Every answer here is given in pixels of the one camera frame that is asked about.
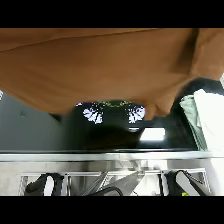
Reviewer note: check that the brown T-shirt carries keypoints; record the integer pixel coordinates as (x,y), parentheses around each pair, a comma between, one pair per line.
(100,66)

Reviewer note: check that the silver frame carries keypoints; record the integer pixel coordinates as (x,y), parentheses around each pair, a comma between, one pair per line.
(100,156)

